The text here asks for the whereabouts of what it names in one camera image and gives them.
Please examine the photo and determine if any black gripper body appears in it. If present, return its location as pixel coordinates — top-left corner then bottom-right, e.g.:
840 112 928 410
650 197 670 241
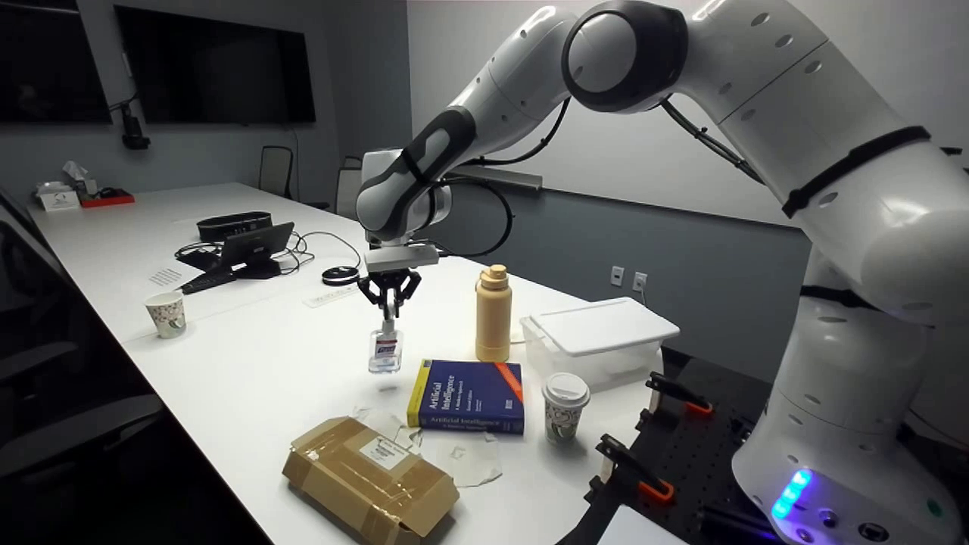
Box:
358 266 424 307

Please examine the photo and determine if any clear pump bottle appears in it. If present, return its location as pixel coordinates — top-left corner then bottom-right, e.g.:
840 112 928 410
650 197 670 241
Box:
366 318 405 378

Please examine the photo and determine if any tan insulated bottle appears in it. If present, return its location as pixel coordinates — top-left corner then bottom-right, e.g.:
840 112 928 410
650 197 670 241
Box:
473 261 515 365

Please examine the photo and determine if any small white dispenser bottle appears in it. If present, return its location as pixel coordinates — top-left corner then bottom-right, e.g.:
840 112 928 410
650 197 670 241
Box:
58 158 101 199

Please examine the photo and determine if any round black speakerphone puck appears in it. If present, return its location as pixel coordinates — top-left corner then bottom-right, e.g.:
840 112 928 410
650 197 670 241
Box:
318 264 364 289

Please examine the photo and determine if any grey mesh office chair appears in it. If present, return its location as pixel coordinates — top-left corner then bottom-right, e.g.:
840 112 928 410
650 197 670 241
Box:
255 141 296 199
334 163 366 222

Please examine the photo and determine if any blue book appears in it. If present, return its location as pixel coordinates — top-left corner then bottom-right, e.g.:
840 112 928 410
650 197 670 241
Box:
404 358 527 440

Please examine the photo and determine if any black conference tablet console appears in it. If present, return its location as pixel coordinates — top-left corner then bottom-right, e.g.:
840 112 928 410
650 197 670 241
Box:
172 222 296 296

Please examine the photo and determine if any black rectangular speaker box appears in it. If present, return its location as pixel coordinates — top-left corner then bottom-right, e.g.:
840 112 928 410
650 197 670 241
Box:
195 209 275 246

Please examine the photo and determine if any brown cardboard box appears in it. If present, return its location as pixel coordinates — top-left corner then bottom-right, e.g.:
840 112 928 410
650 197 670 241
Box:
278 416 463 545

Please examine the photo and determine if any clear plastic bag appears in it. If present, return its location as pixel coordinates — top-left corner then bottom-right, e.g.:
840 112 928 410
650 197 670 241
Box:
346 404 508 495

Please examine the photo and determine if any white lidded paper cup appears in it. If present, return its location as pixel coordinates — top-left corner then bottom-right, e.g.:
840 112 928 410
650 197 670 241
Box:
538 371 593 448

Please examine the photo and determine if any patterned open paper cup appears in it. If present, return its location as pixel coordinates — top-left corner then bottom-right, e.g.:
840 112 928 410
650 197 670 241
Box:
142 289 192 341

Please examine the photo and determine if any red flat tray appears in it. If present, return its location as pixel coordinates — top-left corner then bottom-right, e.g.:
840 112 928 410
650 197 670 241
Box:
78 189 136 212

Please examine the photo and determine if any dark mesh office chair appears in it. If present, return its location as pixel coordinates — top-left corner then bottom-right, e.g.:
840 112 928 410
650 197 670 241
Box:
0 392 169 545

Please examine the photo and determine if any white tissue box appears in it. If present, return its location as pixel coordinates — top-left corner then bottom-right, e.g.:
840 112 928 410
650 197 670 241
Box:
35 178 83 214

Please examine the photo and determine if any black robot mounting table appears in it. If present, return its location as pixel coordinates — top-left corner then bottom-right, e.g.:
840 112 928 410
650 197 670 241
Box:
557 344 969 545

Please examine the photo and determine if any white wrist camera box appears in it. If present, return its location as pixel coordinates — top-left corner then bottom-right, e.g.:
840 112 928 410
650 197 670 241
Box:
360 240 441 275

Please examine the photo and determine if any thin black table cable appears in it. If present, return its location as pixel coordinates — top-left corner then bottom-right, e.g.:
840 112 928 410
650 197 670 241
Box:
287 227 364 275

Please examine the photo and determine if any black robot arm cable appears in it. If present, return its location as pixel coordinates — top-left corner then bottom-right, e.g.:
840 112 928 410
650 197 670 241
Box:
432 93 577 261

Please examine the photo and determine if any larger black wall television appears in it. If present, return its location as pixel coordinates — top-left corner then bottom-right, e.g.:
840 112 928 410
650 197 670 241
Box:
113 3 318 128

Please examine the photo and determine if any black clamp orange handle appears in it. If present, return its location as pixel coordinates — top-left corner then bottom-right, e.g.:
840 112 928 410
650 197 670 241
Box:
646 371 717 420
593 432 679 510

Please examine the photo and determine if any black webcam on wall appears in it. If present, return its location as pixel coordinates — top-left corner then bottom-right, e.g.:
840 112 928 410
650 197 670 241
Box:
117 93 156 151

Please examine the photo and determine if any smaller black wall television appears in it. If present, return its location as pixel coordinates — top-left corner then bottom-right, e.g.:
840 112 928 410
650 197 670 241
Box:
0 0 113 128

